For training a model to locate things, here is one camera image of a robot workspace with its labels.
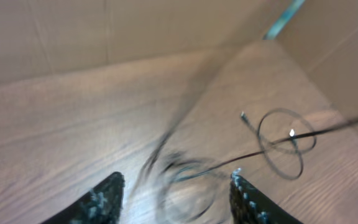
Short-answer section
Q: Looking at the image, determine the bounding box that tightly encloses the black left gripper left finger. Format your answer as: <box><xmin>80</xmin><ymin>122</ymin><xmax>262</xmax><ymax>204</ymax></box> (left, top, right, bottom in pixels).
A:
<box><xmin>42</xmin><ymin>172</ymin><xmax>125</xmax><ymax>224</ymax></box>

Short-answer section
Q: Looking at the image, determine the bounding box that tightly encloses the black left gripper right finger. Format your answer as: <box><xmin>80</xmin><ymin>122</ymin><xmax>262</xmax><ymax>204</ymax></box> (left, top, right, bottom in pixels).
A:
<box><xmin>229</xmin><ymin>169</ymin><xmax>302</xmax><ymax>224</ymax></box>

